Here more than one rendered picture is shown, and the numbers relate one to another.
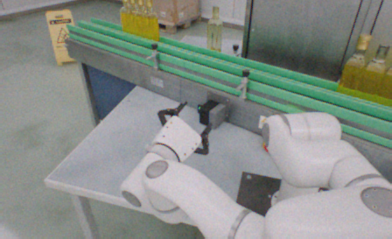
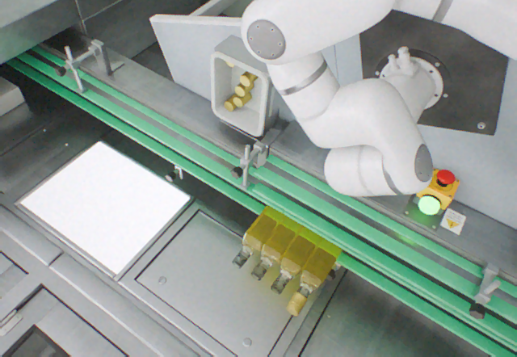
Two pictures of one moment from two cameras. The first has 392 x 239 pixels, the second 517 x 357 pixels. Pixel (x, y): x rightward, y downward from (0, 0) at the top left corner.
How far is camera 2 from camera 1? 0.18 m
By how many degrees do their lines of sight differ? 48
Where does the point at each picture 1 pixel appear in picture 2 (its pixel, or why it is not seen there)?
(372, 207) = (274, 29)
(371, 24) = (287, 329)
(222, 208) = (479, 7)
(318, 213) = (326, 8)
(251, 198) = (475, 89)
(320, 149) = (340, 127)
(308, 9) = not seen: outside the picture
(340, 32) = (325, 337)
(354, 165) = (304, 106)
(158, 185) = not seen: outside the picture
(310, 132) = (358, 161)
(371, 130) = (308, 187)
